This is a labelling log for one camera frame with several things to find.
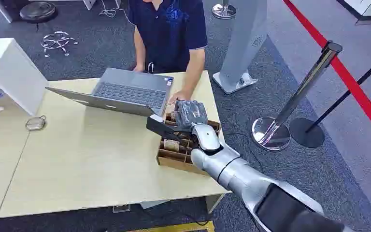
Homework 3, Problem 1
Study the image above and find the person's left hand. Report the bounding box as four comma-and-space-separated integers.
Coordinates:
168, 90, 192, 105

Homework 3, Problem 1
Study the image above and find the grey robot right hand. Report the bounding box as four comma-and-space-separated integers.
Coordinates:
174, 100, 209, 131

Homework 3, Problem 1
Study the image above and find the grey open laptop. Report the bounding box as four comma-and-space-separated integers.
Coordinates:
45, 67, 174, 117

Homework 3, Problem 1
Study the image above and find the pale card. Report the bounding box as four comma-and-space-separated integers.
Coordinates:
163, 139, 180, 152

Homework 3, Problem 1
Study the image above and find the wooden card box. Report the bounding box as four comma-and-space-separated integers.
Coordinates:
156, 112, 222, 176

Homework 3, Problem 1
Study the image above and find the person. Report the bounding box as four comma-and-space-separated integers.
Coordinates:
127, 0, 209, 105

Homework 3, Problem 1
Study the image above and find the white kiosk stand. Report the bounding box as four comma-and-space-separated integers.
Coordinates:
212, 0, 270, 95

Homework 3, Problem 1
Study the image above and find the chrome star chair base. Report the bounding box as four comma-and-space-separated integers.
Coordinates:
40, 30, 79, 58

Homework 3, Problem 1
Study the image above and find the white table leg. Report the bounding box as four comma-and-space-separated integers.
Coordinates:
204, 193, 227, 215

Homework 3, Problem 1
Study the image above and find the chrome stanchion base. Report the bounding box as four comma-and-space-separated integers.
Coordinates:
211, 0, 237, 20

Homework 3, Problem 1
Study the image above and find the black round stool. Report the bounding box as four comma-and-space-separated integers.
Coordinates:
19, 1, 57, 24

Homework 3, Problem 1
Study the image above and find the small clear badge holder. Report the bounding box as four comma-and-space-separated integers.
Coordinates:
25, 115, 47, 131

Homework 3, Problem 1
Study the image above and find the white cabinet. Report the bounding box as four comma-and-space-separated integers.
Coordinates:
0, 38, 49, 116

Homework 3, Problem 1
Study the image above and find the red barrier belt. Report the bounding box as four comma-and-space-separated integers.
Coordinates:
282, 0, 371, 146

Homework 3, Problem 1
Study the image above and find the white counter with dark plinth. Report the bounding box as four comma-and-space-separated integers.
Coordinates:
336, 0, 371, 26

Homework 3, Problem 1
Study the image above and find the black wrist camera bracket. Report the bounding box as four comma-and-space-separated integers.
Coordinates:
145, 115, 182, 142

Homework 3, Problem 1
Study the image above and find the white cable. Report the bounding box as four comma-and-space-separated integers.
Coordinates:
98, 0, 129, 20

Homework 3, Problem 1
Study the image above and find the chrome stanchion post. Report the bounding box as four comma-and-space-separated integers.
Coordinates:
251, 41, 343, 151

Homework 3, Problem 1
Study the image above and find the black stanchion post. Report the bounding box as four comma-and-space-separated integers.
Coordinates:
289, 50, 371, 149

